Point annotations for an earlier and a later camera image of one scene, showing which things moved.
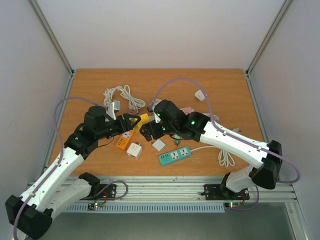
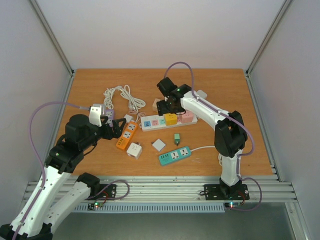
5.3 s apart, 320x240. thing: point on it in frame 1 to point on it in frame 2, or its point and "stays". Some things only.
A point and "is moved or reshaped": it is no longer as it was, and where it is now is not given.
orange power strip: (125, 139) stays
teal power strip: (175, 155) stays
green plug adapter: (177, 139) stays
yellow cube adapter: (144, 119) is moved or reshaped
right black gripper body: (149, 131) to (162, 106)
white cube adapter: (134, 150) stays
